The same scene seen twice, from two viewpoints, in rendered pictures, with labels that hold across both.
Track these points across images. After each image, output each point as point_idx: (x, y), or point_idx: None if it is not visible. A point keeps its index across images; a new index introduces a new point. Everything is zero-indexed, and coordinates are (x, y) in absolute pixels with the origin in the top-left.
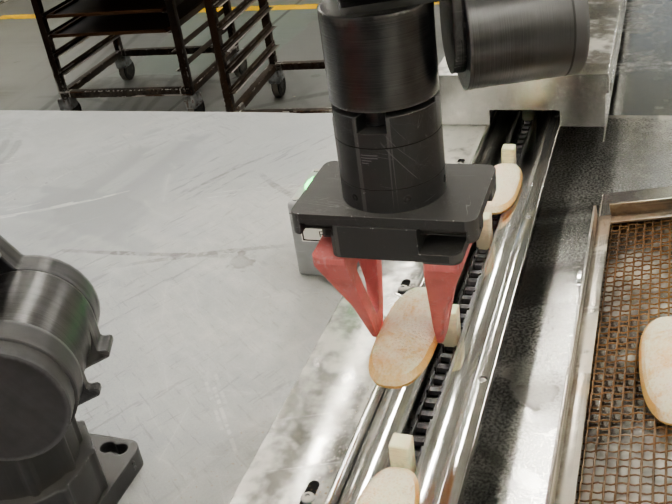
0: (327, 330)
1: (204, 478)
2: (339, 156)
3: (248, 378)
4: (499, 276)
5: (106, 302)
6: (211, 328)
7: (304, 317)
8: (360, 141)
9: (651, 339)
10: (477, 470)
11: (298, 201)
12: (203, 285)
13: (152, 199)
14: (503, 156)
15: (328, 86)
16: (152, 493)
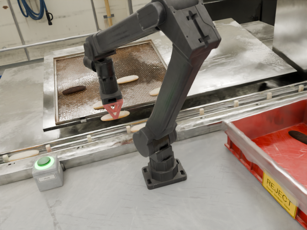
0: (100, 149)
1: (141, 160)
2: (114, 84)
3: (109, 171)
4: (68, 142)
5: (88, 223)
6: (93, 189)
7: (83, 175)
8: (116, 77)
9: (100, 105)
10: (119, 134)
11: (117, 95)
12: (72, 204)
13: None
14: (7, 158)
15: (111, 73)
16: None
